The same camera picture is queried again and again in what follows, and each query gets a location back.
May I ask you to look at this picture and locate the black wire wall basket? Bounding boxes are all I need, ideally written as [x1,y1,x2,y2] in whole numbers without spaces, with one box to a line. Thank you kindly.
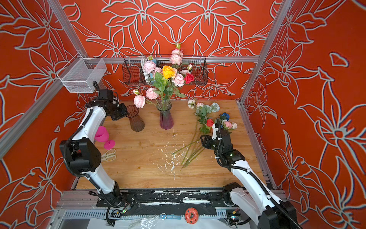
[122,54,208,85]

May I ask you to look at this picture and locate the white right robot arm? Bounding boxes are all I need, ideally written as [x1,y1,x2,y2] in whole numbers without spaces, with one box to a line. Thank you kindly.
[200,134,302,229]

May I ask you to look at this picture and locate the orange rose stem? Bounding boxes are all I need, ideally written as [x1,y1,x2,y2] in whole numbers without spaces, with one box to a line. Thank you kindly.
[152,65,177,111]

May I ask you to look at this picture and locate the pile of pink flowers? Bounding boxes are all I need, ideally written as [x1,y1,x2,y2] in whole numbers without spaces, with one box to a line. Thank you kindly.
[202,115,237,158]

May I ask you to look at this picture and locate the white cable bundle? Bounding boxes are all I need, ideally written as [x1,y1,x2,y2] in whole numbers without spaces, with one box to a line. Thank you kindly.
[140,57,150,82]

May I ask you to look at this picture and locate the white handled scissors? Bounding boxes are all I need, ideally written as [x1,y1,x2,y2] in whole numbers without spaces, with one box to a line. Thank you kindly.
[102,148,117,162]

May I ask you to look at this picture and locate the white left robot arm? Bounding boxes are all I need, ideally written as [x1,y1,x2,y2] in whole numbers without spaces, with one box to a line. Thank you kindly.
[60,89,127,208]

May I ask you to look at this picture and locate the red rose stem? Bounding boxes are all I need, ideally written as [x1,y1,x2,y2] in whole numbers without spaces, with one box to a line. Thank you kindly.
[184,73,194,85]
[206,119,215,128]

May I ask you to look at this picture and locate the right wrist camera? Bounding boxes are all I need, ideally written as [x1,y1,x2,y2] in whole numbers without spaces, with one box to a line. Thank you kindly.
[212,118,223,140]

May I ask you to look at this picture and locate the pink peony stem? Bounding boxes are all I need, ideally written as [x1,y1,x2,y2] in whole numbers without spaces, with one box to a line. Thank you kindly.
[141,55,158,84]
[170,43,184,87]
[133,67,191,108]

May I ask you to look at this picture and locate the white mesh wall basket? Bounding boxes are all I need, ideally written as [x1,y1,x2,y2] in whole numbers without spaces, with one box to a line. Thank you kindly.
[56,53,107,94]

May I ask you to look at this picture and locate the brown ribbed glass vase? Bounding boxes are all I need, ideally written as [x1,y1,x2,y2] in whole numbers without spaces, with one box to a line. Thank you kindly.
[126,105,145,132]

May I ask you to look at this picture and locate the purple ribbed glass vase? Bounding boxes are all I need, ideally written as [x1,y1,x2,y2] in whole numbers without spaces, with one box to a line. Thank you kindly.
[157,102,174,130]

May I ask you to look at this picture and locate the magenta plastic goblet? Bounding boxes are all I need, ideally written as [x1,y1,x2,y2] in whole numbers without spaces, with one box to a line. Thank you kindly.
[94,126,115,150]

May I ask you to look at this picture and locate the small pink white spray stem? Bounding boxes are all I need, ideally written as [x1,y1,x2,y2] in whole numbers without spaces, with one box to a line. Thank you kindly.
[173,100,220,169]

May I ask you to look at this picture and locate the blue flower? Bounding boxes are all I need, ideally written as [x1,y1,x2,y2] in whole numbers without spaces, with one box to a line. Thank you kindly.
[220,112,230,121]

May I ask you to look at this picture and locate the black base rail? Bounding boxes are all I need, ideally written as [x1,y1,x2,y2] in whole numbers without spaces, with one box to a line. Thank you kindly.
[96,188,238,218]

